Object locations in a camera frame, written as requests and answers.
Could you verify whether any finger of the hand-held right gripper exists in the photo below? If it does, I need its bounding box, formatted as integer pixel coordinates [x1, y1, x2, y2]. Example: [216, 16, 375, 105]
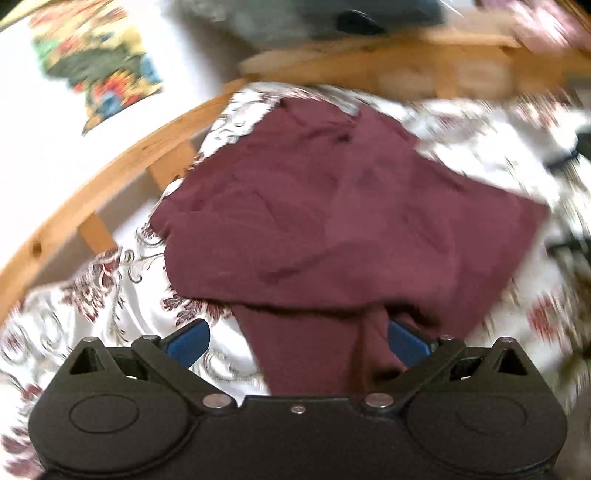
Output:
[546, 234, 591, 260]
[549, 130, 591, 172]

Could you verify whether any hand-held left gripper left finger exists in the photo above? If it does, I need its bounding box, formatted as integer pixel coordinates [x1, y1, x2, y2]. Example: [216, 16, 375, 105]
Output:
[68, 318, 237, 413]

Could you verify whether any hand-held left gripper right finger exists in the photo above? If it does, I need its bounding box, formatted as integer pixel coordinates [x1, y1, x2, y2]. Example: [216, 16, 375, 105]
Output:
[361, 319, 533, 411]

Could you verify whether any maroon garment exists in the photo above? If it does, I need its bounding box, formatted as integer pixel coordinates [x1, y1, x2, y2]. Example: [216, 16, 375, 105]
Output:
[148, 95, 551, 398]

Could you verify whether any clear plastic bag of clothes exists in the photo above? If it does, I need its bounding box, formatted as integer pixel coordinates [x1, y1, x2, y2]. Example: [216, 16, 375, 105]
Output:
[182, 0, 446, 49]

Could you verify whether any floral satin blanket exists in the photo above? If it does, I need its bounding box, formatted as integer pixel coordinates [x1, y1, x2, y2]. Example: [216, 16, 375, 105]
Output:
[0, 82, 591, 480]

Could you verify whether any pink cloth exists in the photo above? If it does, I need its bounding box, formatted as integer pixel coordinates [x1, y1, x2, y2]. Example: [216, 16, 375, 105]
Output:
[478, 0, 591, 54]

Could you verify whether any wooden bed frame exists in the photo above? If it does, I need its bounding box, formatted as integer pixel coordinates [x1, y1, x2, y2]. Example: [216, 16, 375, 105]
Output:
[0, 24, 591, 315]

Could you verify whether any landscape wall poster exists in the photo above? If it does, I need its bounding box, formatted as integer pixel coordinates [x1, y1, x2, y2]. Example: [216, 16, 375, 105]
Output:
[30, 4, 165, 137]

